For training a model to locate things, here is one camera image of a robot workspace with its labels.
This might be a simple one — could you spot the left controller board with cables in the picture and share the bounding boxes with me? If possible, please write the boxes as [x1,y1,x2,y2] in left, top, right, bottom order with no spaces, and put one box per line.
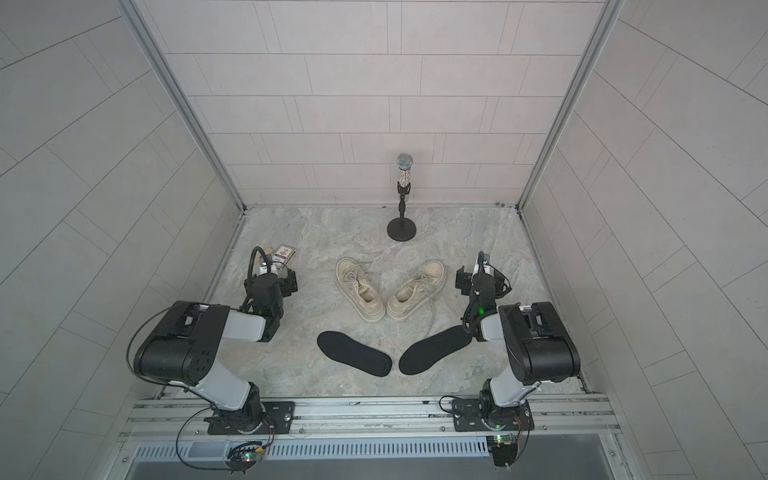
[225,441,265,475]

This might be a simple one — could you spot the black insole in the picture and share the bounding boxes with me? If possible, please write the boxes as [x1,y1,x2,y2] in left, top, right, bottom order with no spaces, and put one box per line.
[399,326,472,376]
[317,331,392,377]

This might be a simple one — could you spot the cream canvas sneaker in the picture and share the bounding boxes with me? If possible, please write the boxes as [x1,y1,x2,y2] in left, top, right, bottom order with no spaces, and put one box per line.
[335,258,386,323]
[386,260,447,321]

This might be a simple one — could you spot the white perforated vent strip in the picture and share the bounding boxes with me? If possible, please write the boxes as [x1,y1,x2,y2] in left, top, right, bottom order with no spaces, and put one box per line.
[135,437,490,464]

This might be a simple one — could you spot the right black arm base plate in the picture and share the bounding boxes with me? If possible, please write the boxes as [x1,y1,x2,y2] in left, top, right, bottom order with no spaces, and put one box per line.
[443,397,535,433]

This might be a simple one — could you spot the small printed card box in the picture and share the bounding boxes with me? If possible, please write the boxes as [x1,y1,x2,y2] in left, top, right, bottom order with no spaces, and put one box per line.
[271,245,296,265]

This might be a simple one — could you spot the right controller board with cables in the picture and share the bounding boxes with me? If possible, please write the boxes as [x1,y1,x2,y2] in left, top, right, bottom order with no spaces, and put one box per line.
[486,435,519,469]

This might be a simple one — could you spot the black microphone stand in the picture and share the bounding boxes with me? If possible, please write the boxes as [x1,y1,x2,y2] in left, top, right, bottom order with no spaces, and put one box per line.
[387,153,417,242]

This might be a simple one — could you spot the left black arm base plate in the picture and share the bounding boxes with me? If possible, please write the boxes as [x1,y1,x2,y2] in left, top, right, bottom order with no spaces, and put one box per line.
[204,401,296,435]

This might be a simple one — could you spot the aluminium mounting rail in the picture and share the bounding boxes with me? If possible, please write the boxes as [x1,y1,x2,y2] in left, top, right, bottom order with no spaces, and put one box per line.
[117,394,621,442]

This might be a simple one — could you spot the controller board with cables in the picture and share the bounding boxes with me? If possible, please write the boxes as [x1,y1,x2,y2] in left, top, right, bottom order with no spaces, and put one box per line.
[486,435,519,469]
[225,441,265,475]

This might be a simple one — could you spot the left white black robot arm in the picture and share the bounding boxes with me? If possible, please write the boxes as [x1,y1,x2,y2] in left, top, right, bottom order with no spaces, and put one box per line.
[133,266,298,435]

